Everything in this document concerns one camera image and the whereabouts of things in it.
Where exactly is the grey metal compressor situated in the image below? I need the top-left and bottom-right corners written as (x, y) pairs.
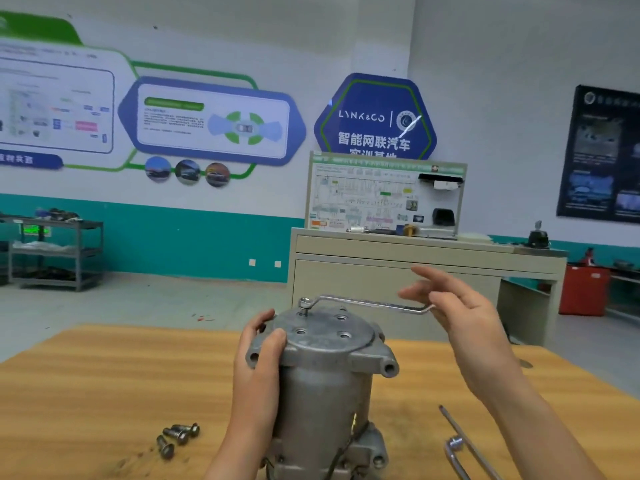
top-left (247, 307), bottom-right (401, 480)

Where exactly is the dark wall poster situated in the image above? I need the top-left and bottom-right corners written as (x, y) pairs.
top-left (556, 85), bottom-right (640, 223)

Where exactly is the silver L-shaped socket wrench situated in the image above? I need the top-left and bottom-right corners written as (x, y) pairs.
top-left (445, 435), bottom-right (471, 480)

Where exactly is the yellow handled screwdriver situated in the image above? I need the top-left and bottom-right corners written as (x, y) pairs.
top-left (440, 405), bottom-right (501, 480)

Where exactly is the white wiring display board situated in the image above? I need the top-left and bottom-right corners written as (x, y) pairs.
top-left (305, 151), bottom-right (468, 239)

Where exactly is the person's left hand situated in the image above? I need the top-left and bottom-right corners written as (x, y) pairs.
top-left (232, 309), bottom-right (289, 451)

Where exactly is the small black device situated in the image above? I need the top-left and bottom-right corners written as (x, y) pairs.
top-left (528, 221), bottom-right (552, 249)

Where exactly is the beige workbench cabinet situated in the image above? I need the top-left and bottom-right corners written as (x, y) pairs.
top-left (286, 227), bottom-right (569, 346)

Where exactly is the grey metal shelf cart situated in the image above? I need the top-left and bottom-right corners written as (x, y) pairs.
top-left (8, 213), bottom-right (104, 292)

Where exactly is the blue hexagon wall sign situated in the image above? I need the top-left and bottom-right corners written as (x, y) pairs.
top-left (314, 73), bottom-right (438, 161)

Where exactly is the red cabinet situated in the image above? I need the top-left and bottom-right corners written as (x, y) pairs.
top-left (559, 263), bottom-right (612, 317)

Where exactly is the silver combination wrench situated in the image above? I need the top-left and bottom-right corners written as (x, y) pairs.
top-left (298, 295), bottom-right (437, 318)

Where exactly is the white infographic wall panel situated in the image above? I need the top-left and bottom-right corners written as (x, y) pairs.
top-left (0, 39), bottom-right (119, 171)

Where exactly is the blue rounded infographic panel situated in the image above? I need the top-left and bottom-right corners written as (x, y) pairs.
top-left (118, 77), bottom-right (306, 166)

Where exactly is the person's right hand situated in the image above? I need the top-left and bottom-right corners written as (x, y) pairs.
top-left (398, 265), bottom-right (521, 401)

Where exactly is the round photo wall decal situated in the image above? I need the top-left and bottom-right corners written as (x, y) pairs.
top-left (144, 155), bottom-right (173, 184)
top-left (173, 159), bottom-right (202, 187)
top-left (203, 161), bottom-right (232, 190)

